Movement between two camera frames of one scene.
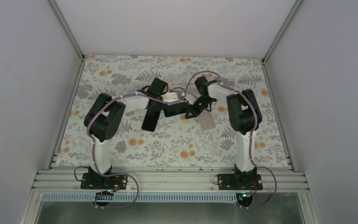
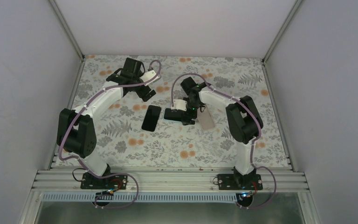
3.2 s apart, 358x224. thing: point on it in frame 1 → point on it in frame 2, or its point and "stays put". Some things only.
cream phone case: [206, 120] stays put
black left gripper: [158, 108] → [141, 94]
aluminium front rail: [171, 180] stays put
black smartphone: [151, 120] stays put
